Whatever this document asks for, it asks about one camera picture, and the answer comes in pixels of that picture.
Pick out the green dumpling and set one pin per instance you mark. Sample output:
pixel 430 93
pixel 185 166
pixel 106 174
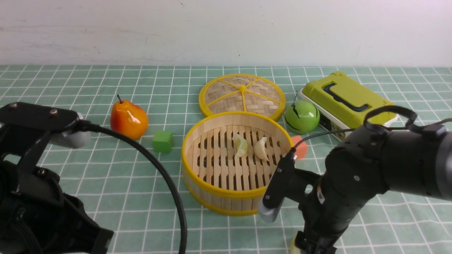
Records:
pixel 293 249
pixel 240 146

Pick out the green toy apple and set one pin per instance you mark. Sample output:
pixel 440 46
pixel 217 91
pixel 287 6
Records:
pixel 302 116

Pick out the green checkered tablecloth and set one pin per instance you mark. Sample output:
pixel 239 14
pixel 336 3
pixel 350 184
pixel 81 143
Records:
pixel 122 191

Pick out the bamboo steamer tray yellow rim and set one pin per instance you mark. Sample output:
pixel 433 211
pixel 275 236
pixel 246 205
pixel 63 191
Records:
pixel 215 178

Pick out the orange toy pear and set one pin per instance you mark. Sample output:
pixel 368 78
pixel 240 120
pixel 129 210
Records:
pixel 128 119

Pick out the orange wooden cube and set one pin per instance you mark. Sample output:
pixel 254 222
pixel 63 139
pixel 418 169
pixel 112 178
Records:
pixel 302 149

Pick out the green lidded white box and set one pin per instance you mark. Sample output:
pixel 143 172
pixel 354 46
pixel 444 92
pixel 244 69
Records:
pixel 341 101

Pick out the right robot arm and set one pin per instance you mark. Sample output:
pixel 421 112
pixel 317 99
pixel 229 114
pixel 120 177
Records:
pixel 371 160

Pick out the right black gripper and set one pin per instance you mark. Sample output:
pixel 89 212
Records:
pixel 327 210

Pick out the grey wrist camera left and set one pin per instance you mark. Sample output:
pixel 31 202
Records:
pixel 70 139

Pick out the green dumpling bottom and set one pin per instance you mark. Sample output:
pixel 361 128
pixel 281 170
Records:
pixel 293 249

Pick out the green wooden cube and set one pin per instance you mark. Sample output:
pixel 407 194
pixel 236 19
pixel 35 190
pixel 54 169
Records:
pixel 163 141

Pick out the white dumpling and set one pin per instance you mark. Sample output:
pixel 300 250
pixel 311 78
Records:
pixel 260 149

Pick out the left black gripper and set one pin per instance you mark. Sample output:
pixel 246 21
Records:
pixel 37 217

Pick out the woven bamboo steamer lid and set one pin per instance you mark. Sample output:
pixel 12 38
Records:
pixel 242 92

